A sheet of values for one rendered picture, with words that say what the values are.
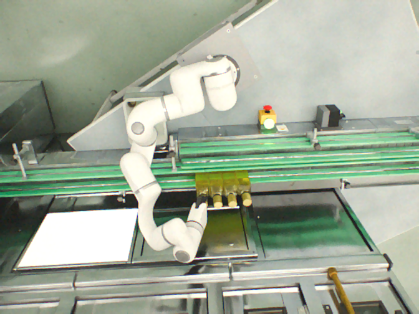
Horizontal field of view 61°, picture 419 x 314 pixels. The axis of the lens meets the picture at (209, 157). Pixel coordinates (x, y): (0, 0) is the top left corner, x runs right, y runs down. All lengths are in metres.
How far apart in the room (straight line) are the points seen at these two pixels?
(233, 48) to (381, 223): 1.35
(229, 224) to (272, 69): 0.70
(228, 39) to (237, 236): 0.77
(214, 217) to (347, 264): 0.55
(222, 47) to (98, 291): 1.01
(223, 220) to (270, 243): 0.22
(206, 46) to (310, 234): 0.87
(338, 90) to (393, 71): 0.25
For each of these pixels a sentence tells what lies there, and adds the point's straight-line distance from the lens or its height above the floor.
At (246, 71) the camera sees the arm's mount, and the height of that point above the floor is 0.87.
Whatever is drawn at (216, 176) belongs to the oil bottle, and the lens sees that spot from 1.52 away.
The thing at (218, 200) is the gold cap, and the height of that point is 1.15.
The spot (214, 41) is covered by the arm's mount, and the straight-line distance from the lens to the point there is 1.44.
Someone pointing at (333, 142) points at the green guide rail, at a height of 0.95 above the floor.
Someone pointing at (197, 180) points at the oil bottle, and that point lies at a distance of 1.49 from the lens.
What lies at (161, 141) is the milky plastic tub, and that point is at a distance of 1.62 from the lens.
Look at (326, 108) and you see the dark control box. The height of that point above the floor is 0.81.
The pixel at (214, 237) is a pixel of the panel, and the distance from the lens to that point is 1.44.
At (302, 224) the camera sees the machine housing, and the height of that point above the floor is 1.12.
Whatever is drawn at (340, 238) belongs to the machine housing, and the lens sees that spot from 1.55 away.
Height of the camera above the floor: 2.27
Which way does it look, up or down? 61 degrees down
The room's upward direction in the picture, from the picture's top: 174 degrees clockwise
